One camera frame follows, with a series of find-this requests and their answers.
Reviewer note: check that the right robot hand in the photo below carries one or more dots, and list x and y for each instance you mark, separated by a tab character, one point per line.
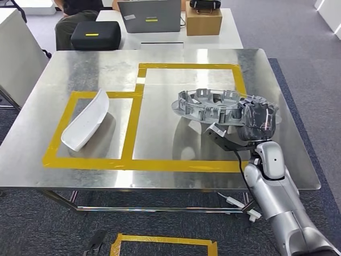
256	122

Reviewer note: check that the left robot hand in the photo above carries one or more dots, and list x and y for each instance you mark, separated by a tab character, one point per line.
96	244

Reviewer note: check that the grey plastic wheel hubcap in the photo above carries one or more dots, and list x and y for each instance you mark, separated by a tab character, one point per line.
202	109

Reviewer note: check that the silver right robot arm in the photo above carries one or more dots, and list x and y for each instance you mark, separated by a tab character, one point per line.
279	198

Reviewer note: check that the steel workbench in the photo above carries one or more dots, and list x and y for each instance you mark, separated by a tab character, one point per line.
80	70

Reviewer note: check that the yellow floor tape square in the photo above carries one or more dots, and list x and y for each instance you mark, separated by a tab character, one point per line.
160	240

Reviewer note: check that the white desk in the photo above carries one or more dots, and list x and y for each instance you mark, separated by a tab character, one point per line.
213	40

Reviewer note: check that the white plastic mirror cover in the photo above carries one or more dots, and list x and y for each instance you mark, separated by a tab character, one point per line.
85	123

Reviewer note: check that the cardboard box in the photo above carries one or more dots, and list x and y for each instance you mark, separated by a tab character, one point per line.
204	23

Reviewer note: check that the yellow bench tape outline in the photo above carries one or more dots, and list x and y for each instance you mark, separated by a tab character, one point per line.
133	123

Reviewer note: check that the grey laptop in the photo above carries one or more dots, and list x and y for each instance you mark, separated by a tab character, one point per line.
148	16

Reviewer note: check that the black case yellow stripe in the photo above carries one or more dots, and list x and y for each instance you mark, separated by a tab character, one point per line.
96	39

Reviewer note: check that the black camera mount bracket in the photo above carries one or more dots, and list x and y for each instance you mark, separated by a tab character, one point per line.
228	143

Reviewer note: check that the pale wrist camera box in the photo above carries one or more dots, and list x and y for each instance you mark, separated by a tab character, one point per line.
216	130

